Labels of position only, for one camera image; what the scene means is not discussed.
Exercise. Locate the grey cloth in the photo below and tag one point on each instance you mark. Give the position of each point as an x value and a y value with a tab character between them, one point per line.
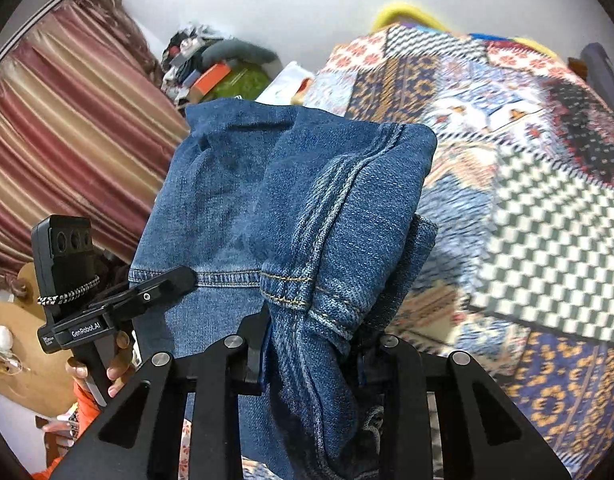
242	50

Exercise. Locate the green cloth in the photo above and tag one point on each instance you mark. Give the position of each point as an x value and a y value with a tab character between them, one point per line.
244	80

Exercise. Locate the striped red curtain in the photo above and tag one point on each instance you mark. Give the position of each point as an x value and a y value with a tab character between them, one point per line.
72	125

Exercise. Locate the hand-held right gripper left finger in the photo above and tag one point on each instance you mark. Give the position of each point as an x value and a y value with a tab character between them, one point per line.
252	342

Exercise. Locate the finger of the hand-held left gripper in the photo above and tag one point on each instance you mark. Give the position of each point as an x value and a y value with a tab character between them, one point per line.
159	290

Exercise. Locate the person's left hand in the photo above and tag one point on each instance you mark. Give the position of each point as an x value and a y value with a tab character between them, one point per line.
121	360

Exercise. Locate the blue denim jacket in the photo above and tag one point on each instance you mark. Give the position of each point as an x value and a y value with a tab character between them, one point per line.
267	200

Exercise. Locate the white bag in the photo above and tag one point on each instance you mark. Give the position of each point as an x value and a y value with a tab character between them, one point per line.
287	82

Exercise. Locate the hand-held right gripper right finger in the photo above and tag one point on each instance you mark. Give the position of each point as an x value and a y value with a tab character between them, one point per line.
404	377

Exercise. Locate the dark pillow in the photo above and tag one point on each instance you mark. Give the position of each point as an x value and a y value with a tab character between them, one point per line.
599	70

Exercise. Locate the orange box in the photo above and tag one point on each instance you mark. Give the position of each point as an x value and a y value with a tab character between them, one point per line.
212	77

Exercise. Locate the patchwork printed quilt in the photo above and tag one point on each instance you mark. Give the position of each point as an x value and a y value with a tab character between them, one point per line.
527	185

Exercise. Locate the yellow blanket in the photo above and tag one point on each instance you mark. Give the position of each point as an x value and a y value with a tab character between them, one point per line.
402	12

